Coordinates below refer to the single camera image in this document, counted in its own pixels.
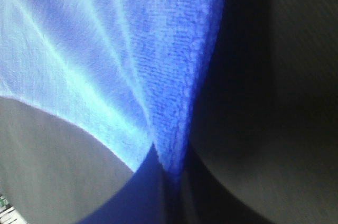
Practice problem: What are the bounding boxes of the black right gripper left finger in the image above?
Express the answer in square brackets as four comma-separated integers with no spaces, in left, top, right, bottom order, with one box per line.
[79,145,167,224]

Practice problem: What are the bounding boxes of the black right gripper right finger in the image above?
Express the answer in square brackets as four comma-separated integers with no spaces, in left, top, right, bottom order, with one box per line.
[181,144,264,223]

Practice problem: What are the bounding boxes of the blue microfibre towel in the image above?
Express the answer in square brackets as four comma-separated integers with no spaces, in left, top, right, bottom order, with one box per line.
[1,0,224,180]

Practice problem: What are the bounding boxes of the black tablecloth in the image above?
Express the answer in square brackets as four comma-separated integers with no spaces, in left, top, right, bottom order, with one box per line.
[190,0,337,223]

